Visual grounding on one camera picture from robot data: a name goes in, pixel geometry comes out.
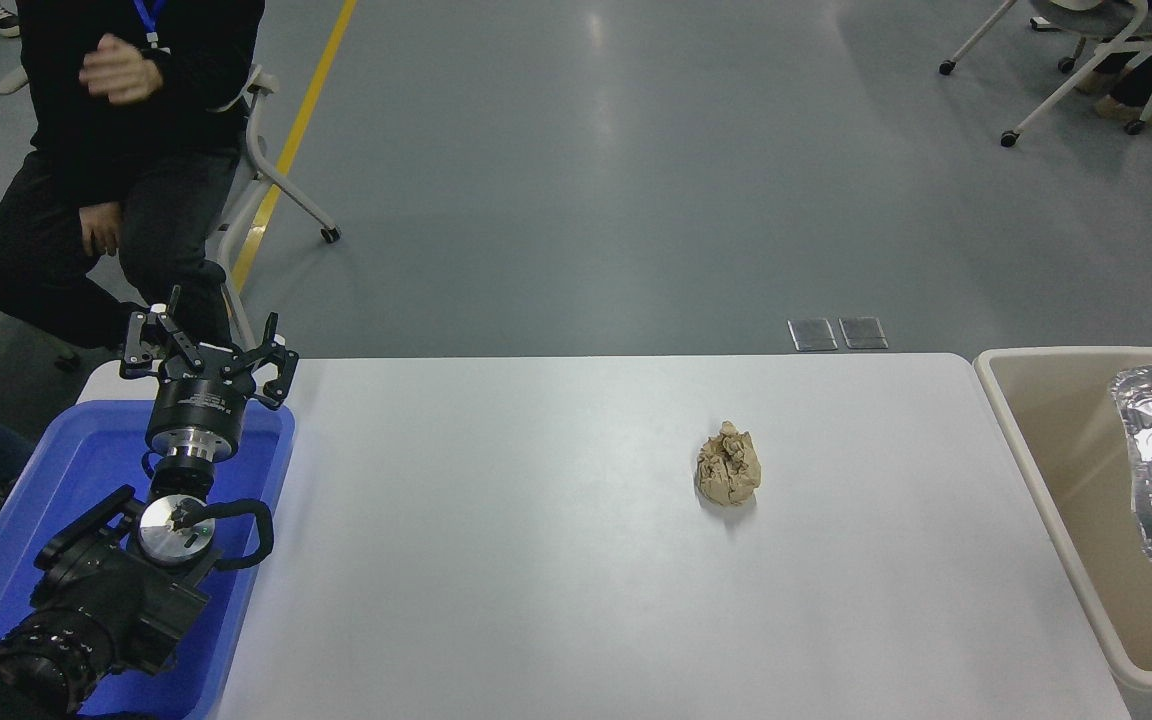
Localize seated person's left hand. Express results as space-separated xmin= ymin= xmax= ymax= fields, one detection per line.
xmin=78 ymin=33 xmax=166 ymax=107

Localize blue plastic tray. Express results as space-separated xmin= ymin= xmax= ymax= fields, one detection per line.
xmin=0 ymin=400 xmax=296 ymax=720

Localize seated person's right hand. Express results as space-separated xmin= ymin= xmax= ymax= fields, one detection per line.
xmin=79 ymin=199 xmax=123 ymax=259

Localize metal floor socket plate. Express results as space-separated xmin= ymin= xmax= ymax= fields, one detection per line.
xmin=839 ymin=316 xmax=889 ymax=351
xmin=787 ymin=318 xmax=838 ymax=353

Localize crumpled tan paper ball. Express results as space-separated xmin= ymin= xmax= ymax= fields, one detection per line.
xmin=695 ymin=421 xmax=763 ymax=507

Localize white wheeled chair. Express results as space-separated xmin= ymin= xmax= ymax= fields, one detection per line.
xmin=939 ymin=0 xmax=1152 ymax=150

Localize person on wheeled chair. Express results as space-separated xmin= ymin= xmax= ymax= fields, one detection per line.
xmin=1076 ymin=10 xmax=1152 ymax=129

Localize seated person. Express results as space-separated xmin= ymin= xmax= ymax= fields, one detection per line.
xmin=0 ymin=0 xmax=267 ymax=351

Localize lanyard with id badge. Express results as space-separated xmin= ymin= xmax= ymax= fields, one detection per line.
xmin=133 ymin=0 xmax=170 ymax=51

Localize large pale dustbin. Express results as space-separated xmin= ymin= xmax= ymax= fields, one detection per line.
xmin=973 ymin=346 xmax=1152 ymax=694

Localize white frame chair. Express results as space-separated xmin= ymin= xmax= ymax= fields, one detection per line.
xmin=0 ymin=65 xmax=342 ymax=351

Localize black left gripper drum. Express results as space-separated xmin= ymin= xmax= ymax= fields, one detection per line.
xmin=146 ymin=372 xmax=250 ymax=443

